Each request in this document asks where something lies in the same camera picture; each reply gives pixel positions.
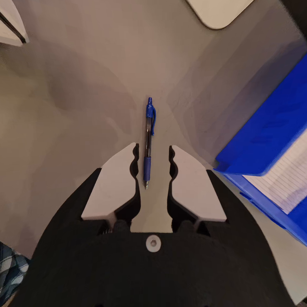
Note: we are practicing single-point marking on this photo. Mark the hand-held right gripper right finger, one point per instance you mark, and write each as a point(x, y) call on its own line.
point(196, 191)

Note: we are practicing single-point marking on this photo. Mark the grey desk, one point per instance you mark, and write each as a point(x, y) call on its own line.
point(72, 108)

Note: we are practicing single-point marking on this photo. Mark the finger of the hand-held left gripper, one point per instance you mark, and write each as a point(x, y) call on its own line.
point(14, 16)
point(6, 33)

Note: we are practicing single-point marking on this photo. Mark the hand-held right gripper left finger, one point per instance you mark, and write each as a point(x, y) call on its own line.
point(112, 189)

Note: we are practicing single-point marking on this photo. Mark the person's plaid shirt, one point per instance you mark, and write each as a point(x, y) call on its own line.
point(10, 268)

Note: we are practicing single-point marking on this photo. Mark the white lined notepad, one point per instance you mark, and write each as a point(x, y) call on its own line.
point(287, 182)

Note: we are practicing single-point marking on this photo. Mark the white stand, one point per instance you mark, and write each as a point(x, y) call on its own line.
point(215, 12)

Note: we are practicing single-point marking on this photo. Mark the blue plastic bin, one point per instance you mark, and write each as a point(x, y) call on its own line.
point(263, 134)

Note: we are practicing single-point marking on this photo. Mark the blue pen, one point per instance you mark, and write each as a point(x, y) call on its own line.
point(147, 165)

